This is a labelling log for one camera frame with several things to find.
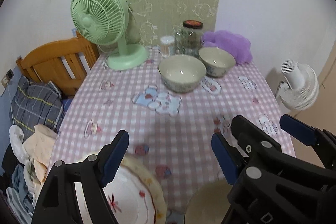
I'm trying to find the large cream ceramic bowl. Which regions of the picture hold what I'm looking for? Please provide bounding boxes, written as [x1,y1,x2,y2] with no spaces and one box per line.
[184,180,232,224]

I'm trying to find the white plate with red rim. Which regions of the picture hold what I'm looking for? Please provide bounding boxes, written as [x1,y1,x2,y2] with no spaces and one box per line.
[75,164,158,224]

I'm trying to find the cream floral bowl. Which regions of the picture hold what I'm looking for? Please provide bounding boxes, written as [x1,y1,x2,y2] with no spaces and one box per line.
[158,55,206,93]
[198,47,236,78]

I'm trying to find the cream plate with yellow flowers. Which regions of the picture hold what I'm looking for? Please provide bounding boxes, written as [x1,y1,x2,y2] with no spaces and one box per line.
[120,155,167,223]

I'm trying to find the pile of clothes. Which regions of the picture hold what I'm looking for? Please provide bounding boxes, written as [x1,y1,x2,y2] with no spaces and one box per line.
[6,124,58,223]

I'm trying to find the white standing fan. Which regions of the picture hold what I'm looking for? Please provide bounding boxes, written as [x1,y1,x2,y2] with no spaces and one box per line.
[274,59,319,111]

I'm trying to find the pink checkered tablecloth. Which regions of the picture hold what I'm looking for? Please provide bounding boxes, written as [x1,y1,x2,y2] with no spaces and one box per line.
[50,47,295,223]

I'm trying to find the white plastic bag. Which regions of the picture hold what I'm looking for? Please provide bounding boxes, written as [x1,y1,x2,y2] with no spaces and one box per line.
[9,125,30,165]

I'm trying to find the purple plush toy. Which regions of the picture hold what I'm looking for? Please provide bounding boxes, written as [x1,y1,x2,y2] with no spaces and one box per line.
[202,30,253,65]

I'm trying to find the grey plaid pillow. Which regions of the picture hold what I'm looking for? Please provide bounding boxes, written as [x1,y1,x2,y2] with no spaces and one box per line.
[10,76,64,139]

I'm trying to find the glass jar with dark lid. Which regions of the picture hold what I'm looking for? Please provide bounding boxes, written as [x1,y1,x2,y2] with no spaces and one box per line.
[181,20,203,58]

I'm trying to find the glass mug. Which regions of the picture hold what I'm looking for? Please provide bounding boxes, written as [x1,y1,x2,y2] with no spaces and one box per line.
[175,28,191,55]

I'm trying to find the toothpick container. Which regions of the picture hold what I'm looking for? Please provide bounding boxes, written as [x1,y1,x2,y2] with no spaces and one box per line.
[159,36,175,57]

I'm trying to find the green desk fan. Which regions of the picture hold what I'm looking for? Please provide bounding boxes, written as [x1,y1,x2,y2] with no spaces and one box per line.
[71,0,149,71]

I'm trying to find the wall socket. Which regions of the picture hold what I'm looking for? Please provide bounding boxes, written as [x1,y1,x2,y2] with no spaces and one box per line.
[1,69,14,88]

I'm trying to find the green patterned wall mat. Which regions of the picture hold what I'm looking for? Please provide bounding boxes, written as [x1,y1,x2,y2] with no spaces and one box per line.
[125,0,219,46]

